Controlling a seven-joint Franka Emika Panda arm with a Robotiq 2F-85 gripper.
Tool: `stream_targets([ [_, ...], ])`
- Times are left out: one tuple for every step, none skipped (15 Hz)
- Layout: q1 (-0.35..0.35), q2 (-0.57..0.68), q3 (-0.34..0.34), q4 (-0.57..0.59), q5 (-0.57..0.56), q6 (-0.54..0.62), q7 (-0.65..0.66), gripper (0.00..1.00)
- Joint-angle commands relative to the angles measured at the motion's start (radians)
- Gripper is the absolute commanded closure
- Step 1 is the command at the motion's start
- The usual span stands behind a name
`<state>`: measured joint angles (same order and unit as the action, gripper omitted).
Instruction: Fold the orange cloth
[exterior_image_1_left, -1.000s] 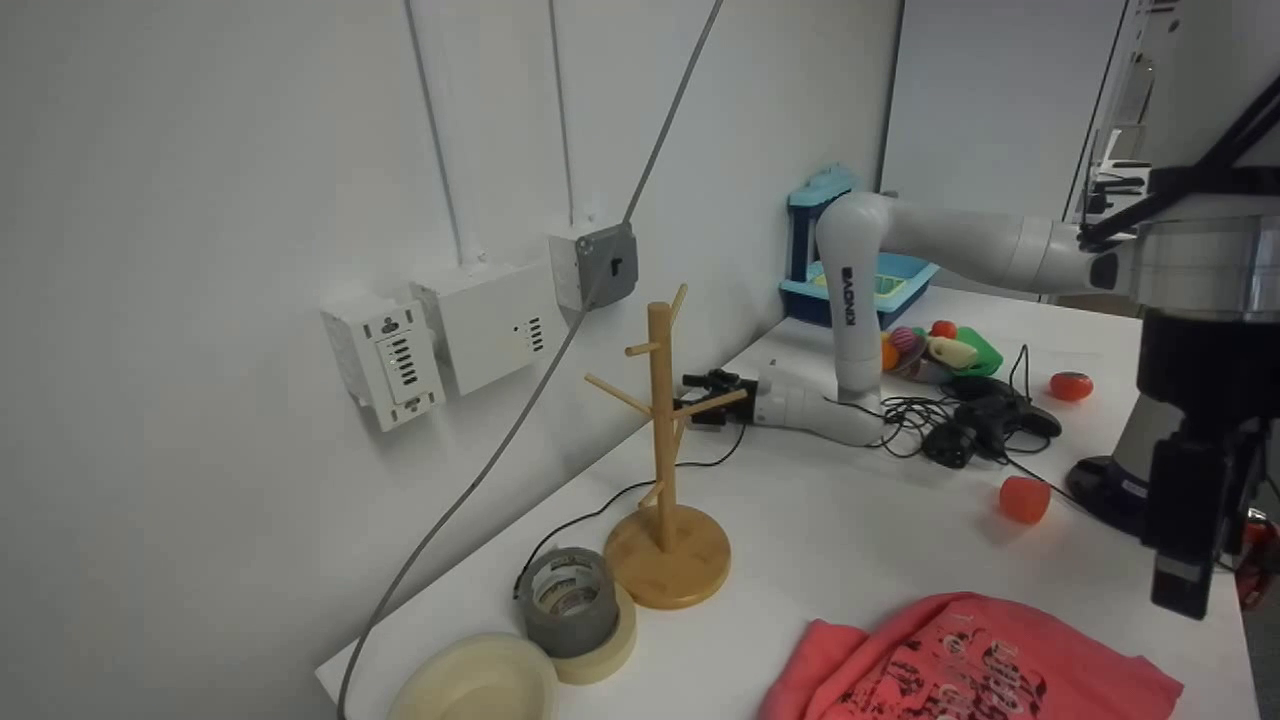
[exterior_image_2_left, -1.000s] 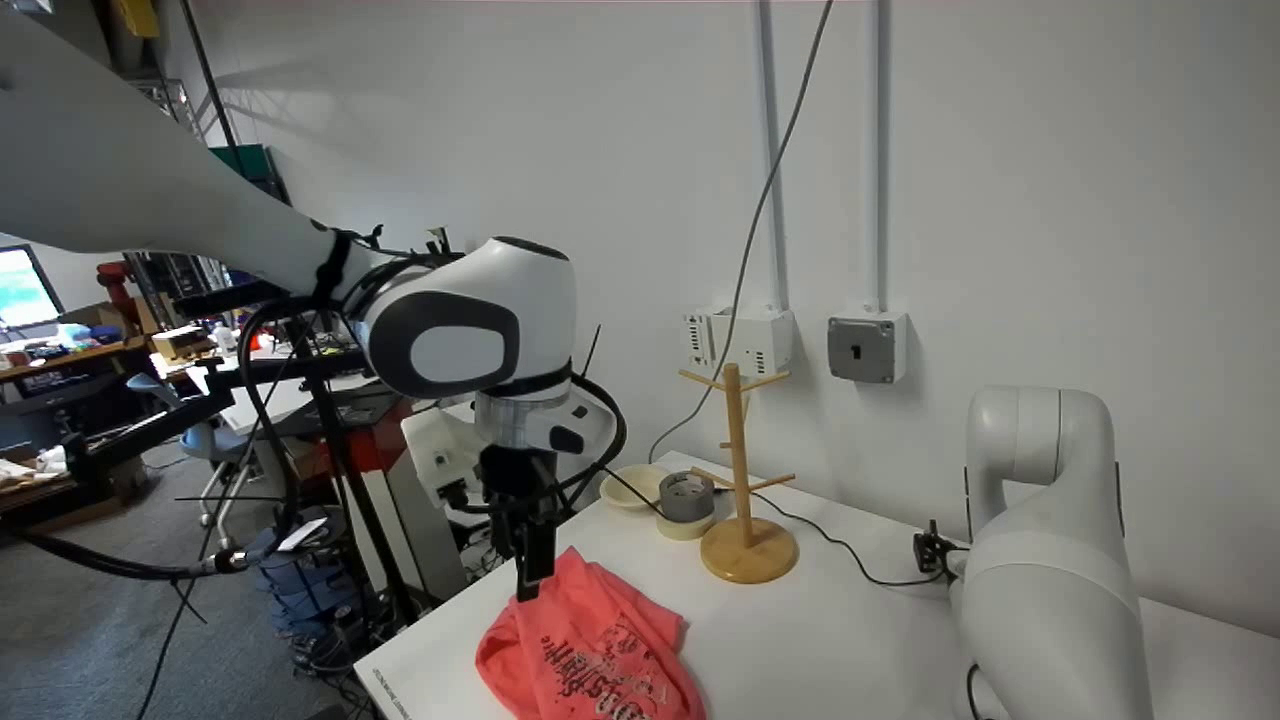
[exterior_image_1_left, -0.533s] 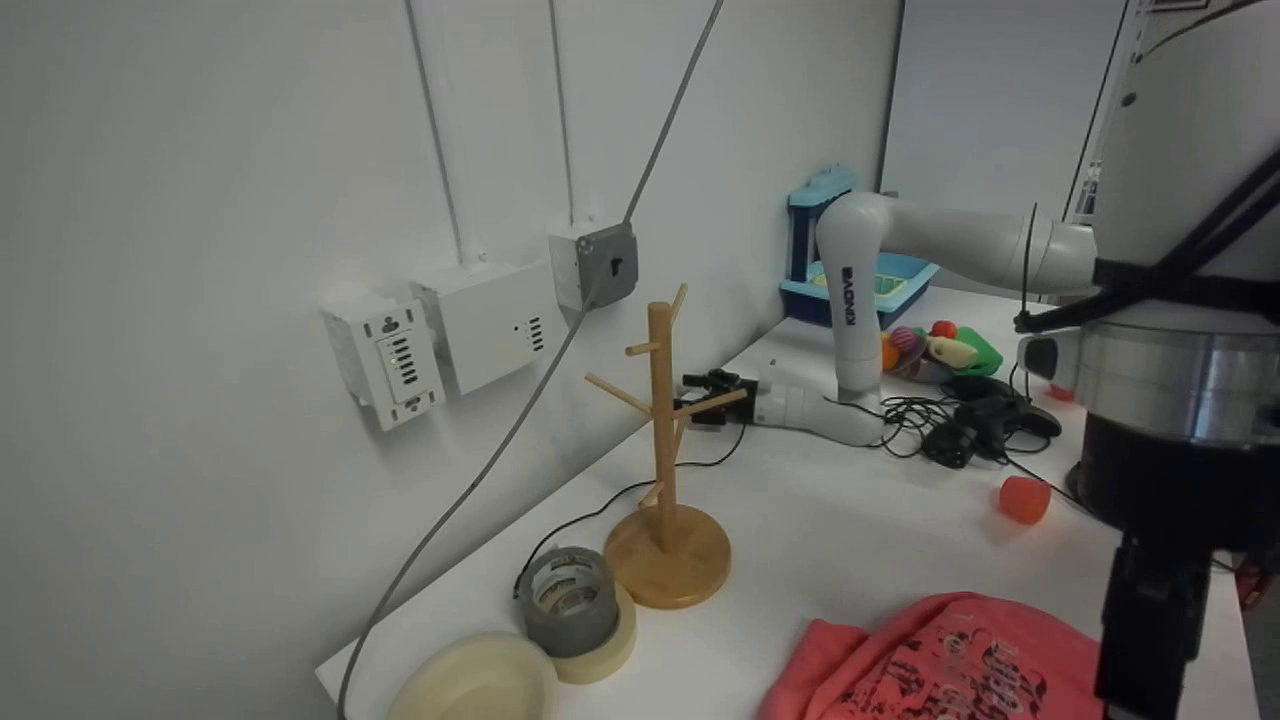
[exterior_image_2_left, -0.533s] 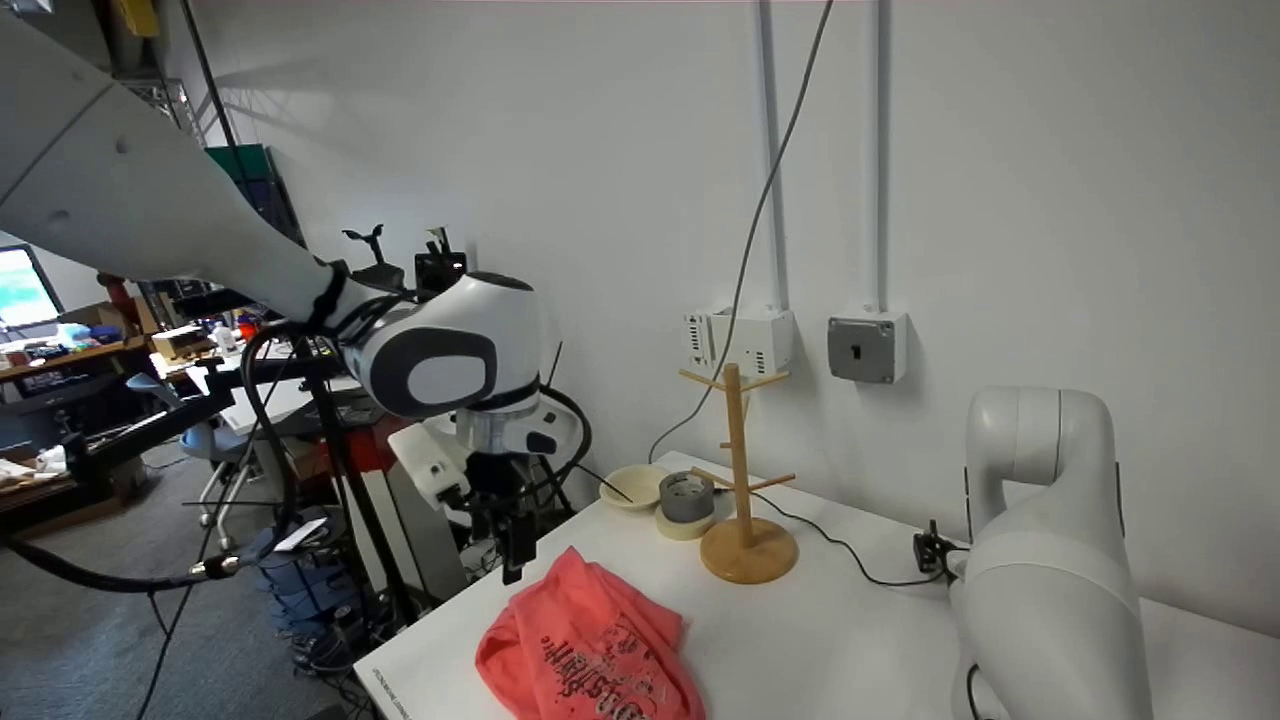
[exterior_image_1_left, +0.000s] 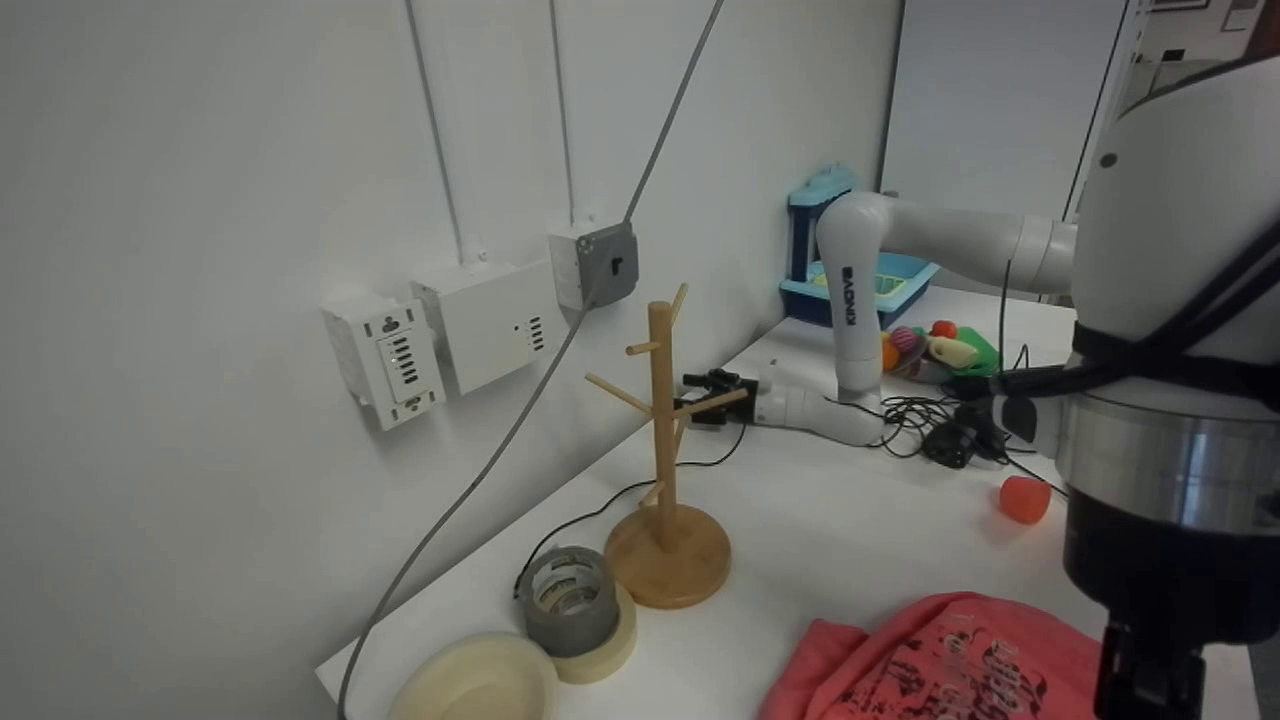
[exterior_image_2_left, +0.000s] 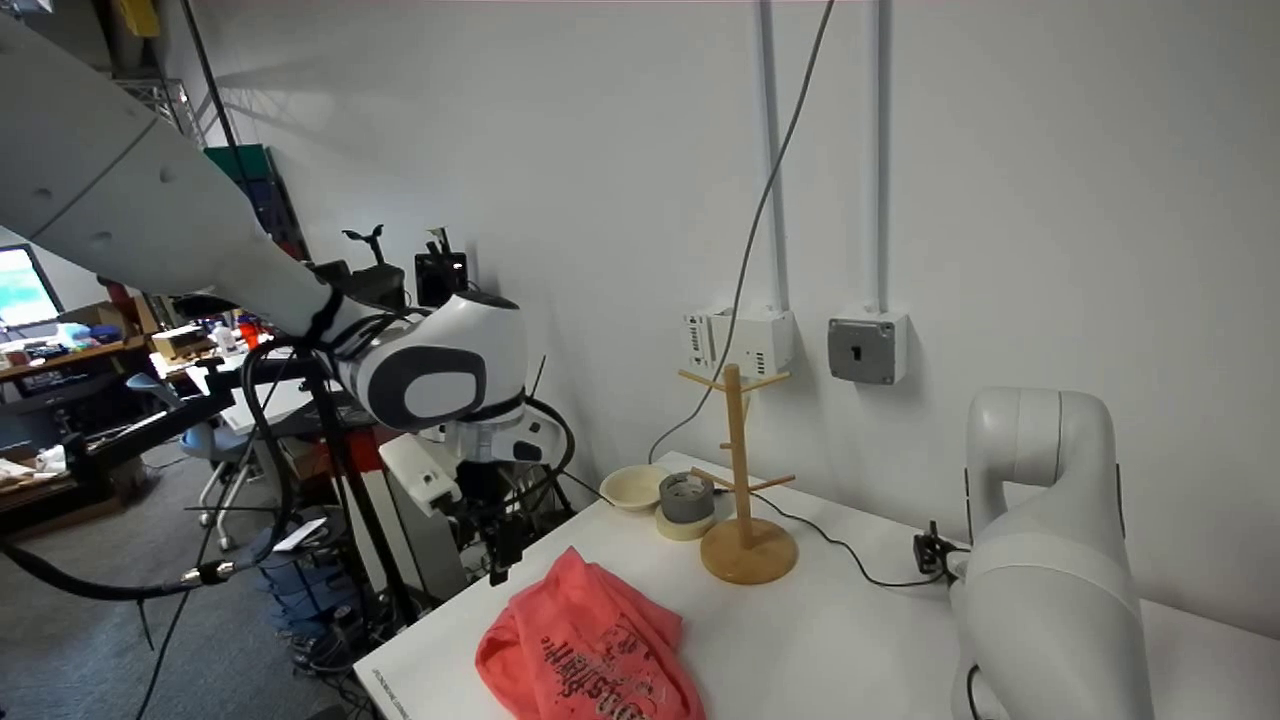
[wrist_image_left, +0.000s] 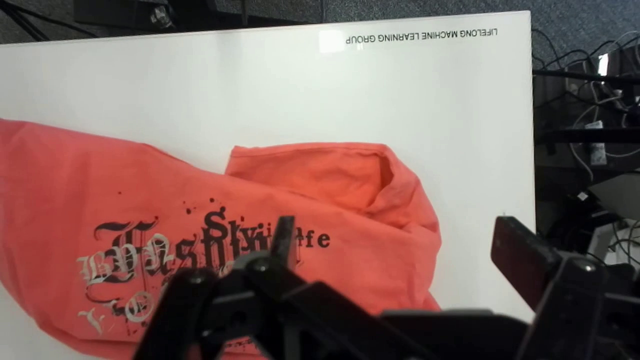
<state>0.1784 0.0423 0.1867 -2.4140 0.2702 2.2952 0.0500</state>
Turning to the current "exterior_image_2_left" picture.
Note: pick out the white vented socket box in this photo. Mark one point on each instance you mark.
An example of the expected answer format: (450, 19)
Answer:
(711, 346)

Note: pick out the small black device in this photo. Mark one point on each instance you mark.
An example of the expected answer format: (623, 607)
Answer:
(938, 552)

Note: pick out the black stand with clamp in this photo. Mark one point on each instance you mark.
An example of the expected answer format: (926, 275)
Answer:
(372, 276)

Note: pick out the green storage bins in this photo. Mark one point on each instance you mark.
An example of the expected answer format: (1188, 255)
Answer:
(252, 186)

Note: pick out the orange printed cloth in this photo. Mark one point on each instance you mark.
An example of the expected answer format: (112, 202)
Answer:
(585, 655)

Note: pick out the computer monitor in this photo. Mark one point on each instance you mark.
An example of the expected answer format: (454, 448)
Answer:
(26, 284)

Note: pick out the cream bowl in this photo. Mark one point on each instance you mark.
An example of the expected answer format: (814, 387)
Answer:
(628, 491)

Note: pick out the white wall conduit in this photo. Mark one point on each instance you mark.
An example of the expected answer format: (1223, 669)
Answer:
(773, 147)
(882, 147)

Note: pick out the wooden mug tree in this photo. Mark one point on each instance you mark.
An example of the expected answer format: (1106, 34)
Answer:
(744, 550)

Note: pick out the office chair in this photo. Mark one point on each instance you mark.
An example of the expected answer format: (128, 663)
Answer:
(239, 454)

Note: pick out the wooden workbench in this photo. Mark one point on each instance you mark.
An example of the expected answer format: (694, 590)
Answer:
(66, 358)

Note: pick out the white plain electrical box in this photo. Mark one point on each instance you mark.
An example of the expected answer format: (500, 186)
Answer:
(765, 340)

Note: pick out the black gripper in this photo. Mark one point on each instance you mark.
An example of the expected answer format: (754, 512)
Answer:
(498, 503)

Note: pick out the grey junction box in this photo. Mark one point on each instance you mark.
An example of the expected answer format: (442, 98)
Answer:
(865, 349)

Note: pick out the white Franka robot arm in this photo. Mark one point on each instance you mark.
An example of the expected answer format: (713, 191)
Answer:
(1053, 601)

